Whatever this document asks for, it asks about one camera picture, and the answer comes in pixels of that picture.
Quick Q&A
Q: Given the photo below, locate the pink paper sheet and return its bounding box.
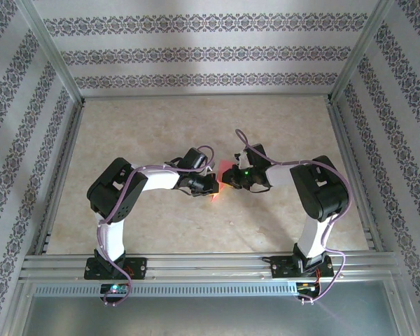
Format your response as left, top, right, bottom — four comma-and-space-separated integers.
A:
209, 159, 236, 204

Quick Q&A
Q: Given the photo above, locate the grey metal sheet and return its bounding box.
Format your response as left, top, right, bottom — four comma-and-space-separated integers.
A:
20, 295, 400, 336

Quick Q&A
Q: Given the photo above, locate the circuit board with green light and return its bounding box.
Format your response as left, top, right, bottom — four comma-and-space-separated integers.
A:
100, 282, 131, 295

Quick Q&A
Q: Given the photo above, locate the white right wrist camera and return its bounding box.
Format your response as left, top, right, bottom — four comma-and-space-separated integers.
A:
233, 149, 250, 169

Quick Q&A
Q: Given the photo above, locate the aluminium back rail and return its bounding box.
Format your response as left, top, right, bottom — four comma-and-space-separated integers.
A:
80, 92, 333, 101

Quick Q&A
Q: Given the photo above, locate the aluminium mounting rail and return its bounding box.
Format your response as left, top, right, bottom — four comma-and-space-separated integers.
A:
19, 253, 402, 281

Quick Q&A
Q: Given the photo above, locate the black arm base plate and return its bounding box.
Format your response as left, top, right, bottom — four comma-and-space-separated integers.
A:
83, 257, 148, 281
270, 255, 335, 280

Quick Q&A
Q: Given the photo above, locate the aluminium side rail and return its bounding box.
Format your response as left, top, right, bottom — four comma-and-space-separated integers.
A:
33, 99, 88, 256
325, 97, 385, 253

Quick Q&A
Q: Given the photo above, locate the slotted grey cable duct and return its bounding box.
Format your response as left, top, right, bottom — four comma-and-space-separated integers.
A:
33, 281, 299, 299

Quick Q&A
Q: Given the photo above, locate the circuit board with orange wires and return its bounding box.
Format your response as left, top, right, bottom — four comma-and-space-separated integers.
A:
296, 281, 321, 294

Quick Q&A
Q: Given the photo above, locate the aluminium frame post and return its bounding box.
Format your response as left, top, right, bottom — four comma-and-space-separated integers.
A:
328, 0, 396, 104
15, 0, 87, 106

